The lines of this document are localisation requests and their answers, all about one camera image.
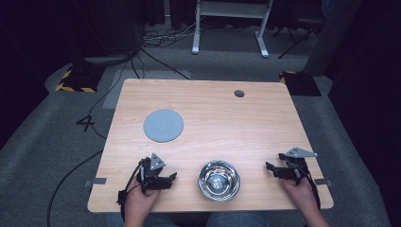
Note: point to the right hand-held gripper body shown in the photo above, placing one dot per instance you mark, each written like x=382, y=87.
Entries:
x=296, y=164

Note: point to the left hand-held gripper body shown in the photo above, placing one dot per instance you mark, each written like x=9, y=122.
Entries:
x=153, y=164

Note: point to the person's left hand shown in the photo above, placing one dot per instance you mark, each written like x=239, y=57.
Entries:
x=140, y=201

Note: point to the person's right hand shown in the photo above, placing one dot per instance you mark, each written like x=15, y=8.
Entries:
x=299, y=195

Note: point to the grey tape strip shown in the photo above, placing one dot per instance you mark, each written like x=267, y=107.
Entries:
x=98, y=181
x=324, y=182

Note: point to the shiny steel bowl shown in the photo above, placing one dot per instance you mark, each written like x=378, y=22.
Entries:
x=219, y=181

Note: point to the person's right leg in jeans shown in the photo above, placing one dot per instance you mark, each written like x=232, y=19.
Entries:
x=236, y=219

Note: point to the black tripod stand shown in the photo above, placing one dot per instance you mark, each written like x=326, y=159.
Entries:
x=299, y=34

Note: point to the black yellow-striped base plate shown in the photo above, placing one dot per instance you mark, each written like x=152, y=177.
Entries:
x=80, y=78
x=301, y=83

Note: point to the white desk frame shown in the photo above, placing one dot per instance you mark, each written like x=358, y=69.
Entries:
x=231, y=9

